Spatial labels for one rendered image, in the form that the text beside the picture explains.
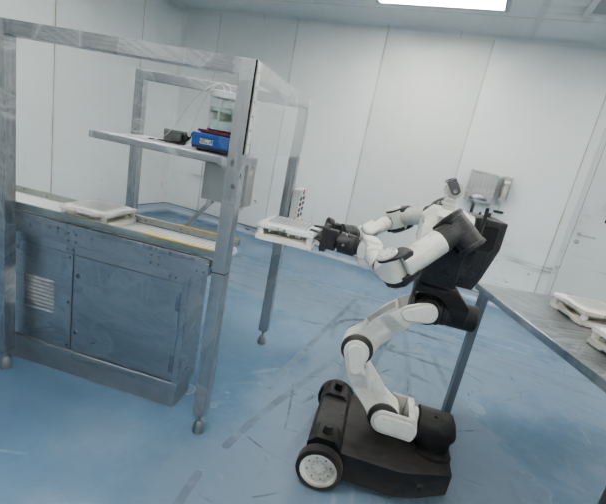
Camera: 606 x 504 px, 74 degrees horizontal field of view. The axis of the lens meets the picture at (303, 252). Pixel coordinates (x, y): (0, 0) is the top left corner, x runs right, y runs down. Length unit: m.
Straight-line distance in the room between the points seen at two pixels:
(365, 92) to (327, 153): 0.87
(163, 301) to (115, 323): 0.31
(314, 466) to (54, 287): 1.53
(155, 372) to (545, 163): 4.39
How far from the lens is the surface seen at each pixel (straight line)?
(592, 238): 5.23
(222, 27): 6.43
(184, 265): 1.86
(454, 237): 1.46
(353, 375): 1.87
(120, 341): 2.25
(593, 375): 1.69
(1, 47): 2.26
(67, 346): 2.47
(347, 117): 5.38
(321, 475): 1.96
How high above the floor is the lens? 1.40
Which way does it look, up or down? 15 degrees down
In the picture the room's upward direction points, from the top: 11 degrees clockwise
